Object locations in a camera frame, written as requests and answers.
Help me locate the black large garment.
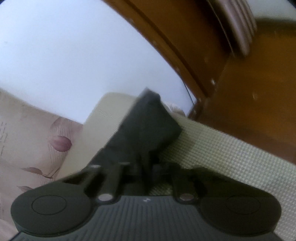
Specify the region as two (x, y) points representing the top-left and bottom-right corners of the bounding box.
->
(89, 89), (182, 186)

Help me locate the floral pink curtain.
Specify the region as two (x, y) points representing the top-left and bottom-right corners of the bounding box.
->
(1, 91), (82, 240)

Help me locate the brown wooden door frame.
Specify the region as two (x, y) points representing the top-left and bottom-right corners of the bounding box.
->
(107, 1), (295, 162)

